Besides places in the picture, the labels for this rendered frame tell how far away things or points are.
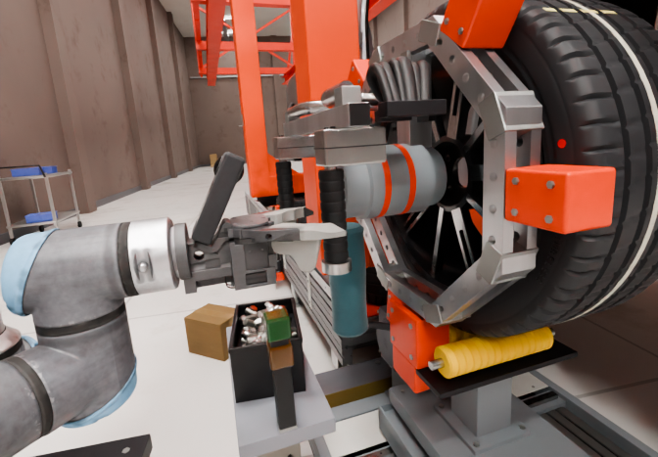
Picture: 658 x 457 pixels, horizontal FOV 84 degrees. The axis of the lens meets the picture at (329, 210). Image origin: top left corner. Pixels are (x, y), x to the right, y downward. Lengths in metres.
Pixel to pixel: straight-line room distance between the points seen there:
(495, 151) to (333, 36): 0.72
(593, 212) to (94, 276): 0.56
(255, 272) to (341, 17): 0.86
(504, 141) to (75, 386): 0.57
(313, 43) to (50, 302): 0.89
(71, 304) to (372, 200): 0.45
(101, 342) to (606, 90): 0.68
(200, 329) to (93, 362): 1.34
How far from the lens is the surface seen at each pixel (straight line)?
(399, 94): 0.52
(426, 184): 0.70
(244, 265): 0.47
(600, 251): 0.61
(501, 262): 0.56
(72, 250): 0.48
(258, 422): 0.76
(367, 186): 0.65
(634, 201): 0.62
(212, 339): 1.80
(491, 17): 0.61
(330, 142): 0.48
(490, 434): 1.07
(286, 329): 0.62
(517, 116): 0.54
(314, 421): 0.75
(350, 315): 0.87
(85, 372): 0.51
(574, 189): 0.48
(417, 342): 0.81
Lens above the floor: 0.93
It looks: 11 degrees down
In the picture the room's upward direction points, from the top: 4 degrees counter-clockwise
